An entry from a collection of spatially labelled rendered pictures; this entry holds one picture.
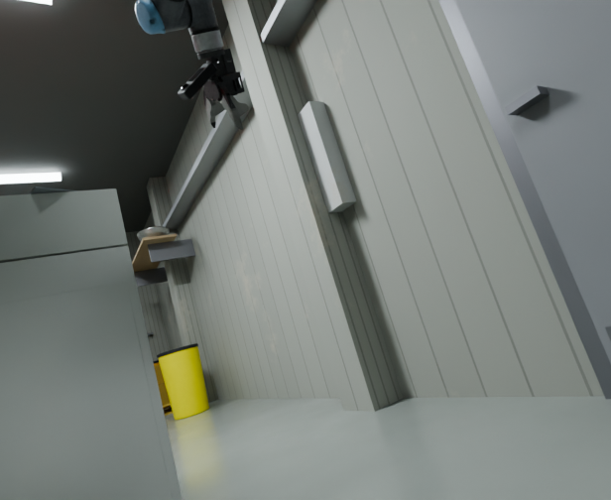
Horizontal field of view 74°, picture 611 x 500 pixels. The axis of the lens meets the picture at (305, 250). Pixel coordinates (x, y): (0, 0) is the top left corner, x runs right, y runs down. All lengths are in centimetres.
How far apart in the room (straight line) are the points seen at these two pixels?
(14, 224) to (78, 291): 19
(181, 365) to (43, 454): 372
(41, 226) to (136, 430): 49
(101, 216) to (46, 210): 11
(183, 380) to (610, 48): 427
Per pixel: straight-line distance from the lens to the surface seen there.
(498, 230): 181
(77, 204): 107
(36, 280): 102
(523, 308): 182
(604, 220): 159
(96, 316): 100
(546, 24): 172
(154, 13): 110
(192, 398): 469
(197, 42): 117
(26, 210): 107
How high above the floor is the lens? 51
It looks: 11 degrees up
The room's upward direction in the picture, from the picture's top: 17 degrees counter-clockwise
